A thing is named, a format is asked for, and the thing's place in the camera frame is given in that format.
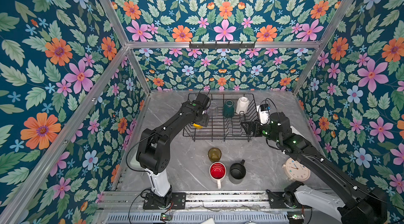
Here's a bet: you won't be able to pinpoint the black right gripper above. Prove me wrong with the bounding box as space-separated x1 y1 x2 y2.
240 118 282 145

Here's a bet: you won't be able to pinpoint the yellow mug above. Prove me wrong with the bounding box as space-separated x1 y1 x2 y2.
193 124 204 129

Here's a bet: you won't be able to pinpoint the clear drinking glass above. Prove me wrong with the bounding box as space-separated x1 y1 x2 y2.
208 101 219 117

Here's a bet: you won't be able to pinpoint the white ceramic mug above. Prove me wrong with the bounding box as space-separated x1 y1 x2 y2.
235 96 249 115

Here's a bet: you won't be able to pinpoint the green mug cream interior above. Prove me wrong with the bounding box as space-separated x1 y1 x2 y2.
223 100 235 118

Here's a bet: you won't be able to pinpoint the black mug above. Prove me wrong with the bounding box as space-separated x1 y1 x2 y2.
229 159 246 185

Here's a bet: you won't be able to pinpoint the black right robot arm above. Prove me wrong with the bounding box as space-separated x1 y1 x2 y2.
241 112 387 224

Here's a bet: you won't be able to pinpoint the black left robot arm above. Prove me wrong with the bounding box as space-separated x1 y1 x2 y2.
135 93 210 207

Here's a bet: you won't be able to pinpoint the olive textured glass tumbler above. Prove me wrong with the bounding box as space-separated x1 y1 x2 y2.
208 147 222 163

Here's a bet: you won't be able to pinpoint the white mug red interior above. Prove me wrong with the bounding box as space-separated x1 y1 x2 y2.
209 162 227 189

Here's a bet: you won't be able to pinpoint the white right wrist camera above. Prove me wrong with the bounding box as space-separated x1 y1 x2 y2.
256 104 271 125

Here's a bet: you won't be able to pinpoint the black wire dish rack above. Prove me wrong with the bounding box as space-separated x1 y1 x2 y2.
183 93 259 142

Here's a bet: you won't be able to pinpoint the round pink wall clock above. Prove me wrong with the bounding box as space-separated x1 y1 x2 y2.
282 158 311 182

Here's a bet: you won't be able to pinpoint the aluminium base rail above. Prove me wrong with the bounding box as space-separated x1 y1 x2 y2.
98 188 345 211

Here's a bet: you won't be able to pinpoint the dark wall hook rail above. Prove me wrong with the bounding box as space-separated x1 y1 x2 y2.
188 41 256 50

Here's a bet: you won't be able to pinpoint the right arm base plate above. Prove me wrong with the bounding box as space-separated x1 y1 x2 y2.
266 189 302 209

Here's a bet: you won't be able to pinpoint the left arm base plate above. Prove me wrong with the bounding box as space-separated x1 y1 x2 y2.
143 192 187 210

